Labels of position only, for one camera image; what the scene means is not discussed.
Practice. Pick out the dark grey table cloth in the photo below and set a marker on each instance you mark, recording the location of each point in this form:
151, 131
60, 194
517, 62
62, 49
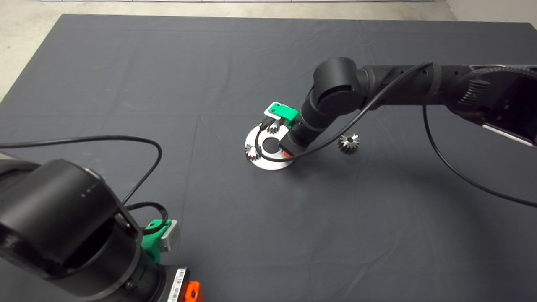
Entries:
168, 63

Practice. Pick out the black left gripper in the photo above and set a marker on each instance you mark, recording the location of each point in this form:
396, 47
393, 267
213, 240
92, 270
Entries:
176, 287

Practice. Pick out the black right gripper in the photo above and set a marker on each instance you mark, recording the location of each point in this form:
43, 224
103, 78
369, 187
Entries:
295, 142

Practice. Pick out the round metal plate with hole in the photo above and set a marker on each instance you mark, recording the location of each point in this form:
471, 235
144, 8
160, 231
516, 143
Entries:
268, 163

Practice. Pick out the larger steel gear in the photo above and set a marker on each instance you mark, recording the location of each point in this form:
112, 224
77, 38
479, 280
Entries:
348, 144

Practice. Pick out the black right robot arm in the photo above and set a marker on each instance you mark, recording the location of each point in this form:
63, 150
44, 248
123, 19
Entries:
340, 86

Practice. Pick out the small steel gear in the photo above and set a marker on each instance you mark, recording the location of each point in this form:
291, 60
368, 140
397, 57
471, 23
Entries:
251, 152
275, 128

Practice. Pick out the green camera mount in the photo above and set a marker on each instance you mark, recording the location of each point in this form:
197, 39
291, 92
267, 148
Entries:
151, 247
287, 113

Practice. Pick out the green right camera mount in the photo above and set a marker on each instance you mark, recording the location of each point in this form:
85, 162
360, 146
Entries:
287, 113

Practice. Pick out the grey left camera box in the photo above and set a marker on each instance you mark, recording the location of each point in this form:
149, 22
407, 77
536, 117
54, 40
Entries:
169, 237

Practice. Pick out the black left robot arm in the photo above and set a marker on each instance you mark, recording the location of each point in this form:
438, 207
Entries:
54, 214

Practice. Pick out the grey camera box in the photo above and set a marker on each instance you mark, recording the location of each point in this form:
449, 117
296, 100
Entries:
272, 111
169, 237

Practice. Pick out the green left camera mount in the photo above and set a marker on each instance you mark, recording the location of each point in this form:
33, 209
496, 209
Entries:
151, 247

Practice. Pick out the grey right camera box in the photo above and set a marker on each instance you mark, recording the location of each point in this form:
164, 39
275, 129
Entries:
272, 111

